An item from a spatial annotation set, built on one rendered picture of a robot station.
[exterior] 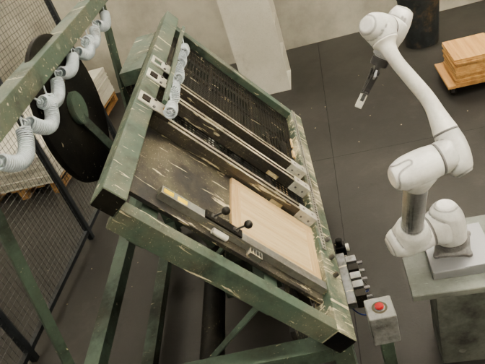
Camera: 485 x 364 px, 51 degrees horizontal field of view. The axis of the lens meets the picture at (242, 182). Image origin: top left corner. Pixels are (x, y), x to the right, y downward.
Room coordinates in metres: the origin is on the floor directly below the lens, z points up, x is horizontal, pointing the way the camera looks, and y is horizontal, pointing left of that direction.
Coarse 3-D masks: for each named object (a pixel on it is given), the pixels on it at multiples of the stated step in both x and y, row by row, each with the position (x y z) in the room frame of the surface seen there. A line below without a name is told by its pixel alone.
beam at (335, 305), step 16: (304, 144) 3.14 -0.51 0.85; (304, 176) 2.68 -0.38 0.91; (320, 208) 2.40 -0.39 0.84; (320, 224) 2.23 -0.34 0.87; (320, 256) 1.94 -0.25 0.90; (320, 272) 1.84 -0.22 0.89; (336, 288) 1.74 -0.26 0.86; (336, 304) 1.62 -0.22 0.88; (336, 320) 1.52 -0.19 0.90; (336, 336) 1.46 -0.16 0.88; (352, 336) 1.47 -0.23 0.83
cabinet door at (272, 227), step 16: (240, 192) 2.16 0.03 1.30; (240, 208) 2.02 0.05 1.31; (256, 208) 2.10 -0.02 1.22; (272, 208) 2.17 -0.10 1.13; (240, 224) 1.90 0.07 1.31; (256, 224) 1.97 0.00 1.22; (272, 224) 2.04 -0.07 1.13; (288, 224) 2.11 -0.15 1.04; (304, 224) 2.19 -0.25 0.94; (256, 240) 1.84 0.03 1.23; (272, 240) 1.90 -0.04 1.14; (288, 240) 1.97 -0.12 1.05; (304, 240) 2.04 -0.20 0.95; (288, 256) 1.84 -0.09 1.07; (304, 256) 1.91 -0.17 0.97
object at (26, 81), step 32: (96, 0) 3.55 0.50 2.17; (64, 32) 2.83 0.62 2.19; (32, 64) 2.36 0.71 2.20; (0, 96) 2.05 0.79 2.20; (32, 96) 2.20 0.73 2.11; (128, 96) 3.79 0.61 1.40; (0, 128) 1.87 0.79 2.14; (96, 128) 2.61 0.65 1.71; (0, 224) 1.67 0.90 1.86; (32, 288) 1.68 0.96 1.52; (64, 352) 1.70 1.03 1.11
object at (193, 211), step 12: (168, 204) 1.80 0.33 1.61; (180, 204) 1.79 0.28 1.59; (192, 204) 1.82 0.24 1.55; (192, 216) 1.79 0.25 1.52; (204, 216) 1.79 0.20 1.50; (216, 228) 1.78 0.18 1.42; (240, 240) 1.76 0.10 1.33; (252, 240) 1.79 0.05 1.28; (264, 252) 1.75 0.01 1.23; (276, 264) 1.74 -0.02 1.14; (288, 264) 1.75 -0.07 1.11; (300, 276) 1.73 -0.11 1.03; (312, 276) 1.75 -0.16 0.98; (312, 288) 1.72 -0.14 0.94; (324, 288) 1.71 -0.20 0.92
